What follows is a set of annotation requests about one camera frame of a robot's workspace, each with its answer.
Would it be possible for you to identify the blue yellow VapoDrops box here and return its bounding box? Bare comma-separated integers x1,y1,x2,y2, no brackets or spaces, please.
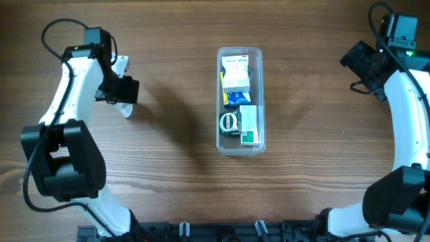
220,71,252,108

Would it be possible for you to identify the green square box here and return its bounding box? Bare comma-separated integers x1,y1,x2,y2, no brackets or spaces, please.
218,110,242,136

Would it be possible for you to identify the white blue medicine box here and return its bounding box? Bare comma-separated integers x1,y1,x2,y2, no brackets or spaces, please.
222,55,250,93

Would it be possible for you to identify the white green medicine box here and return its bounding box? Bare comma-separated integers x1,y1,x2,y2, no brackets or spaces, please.
239,105,259,145

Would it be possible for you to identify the small white spray bottle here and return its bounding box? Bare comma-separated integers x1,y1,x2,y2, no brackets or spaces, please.
114,103,133,118

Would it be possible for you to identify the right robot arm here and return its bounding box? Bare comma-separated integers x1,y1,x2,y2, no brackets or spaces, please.
317,12,429,239

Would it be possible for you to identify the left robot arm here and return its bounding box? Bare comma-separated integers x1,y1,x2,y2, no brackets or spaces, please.
21,27,144,241

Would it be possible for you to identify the clear plastic container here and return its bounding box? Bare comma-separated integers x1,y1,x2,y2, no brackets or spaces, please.
216,47,266,156

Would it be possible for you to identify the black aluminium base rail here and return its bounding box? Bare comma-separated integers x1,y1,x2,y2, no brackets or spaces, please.
76,220,330,242

